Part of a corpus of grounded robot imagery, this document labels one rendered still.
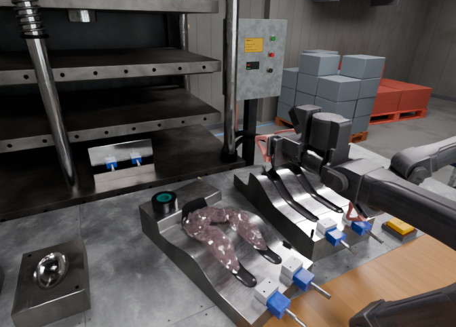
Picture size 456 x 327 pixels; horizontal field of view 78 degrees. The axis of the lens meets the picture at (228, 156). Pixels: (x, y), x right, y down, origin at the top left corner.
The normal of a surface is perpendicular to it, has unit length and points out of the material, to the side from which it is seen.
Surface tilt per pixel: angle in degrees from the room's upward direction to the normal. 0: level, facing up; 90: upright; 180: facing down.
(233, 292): 0
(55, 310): 90
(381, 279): 0
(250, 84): 90
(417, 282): 0
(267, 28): 90
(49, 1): 90
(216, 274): 28
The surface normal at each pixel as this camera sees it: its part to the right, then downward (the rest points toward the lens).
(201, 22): 0.53, 0.38
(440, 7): -0.85, 0.22
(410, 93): 0.31, 0.42
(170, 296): 0.02, -0.90
